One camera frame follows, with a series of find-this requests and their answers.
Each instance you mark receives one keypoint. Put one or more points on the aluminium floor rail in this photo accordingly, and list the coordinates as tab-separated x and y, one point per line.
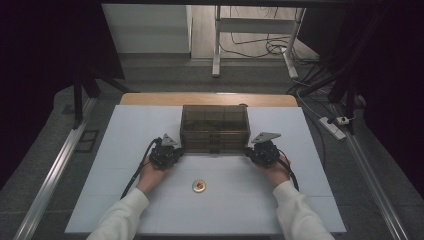
373	180
50	180

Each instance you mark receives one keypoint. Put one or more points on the white metal desk frame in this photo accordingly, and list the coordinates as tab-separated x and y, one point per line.
216	50

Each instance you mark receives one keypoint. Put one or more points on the person's left hand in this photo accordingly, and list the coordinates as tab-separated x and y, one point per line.
151	178

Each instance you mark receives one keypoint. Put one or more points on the round yellow cartoon badge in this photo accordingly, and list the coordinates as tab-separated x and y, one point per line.
199	186

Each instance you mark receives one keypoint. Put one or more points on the dark transparent drawer box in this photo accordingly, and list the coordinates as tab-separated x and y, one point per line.
215	128

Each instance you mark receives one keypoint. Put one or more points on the white power strip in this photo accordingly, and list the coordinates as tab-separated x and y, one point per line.
331	128

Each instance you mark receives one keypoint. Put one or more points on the white table mat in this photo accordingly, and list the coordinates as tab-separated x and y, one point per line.
133	140

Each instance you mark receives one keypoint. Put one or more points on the white plug adapter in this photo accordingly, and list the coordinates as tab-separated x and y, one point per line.
342	120

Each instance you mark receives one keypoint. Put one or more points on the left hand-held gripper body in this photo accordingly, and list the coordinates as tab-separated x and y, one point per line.
163	155

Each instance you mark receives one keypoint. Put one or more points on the dark floor outlet cover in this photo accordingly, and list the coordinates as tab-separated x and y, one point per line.
87	140

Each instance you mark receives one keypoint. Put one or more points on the white cabinet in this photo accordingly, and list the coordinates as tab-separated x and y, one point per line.
146	30

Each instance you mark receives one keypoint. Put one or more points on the person's right hand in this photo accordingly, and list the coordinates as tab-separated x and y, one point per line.
276	175

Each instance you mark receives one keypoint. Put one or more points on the black metal stand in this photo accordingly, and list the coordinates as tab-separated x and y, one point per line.
348	96
78	100

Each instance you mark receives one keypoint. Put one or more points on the wooden table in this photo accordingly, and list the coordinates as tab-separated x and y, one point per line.
200	99

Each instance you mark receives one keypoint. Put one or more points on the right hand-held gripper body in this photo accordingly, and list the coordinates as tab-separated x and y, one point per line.
265	153

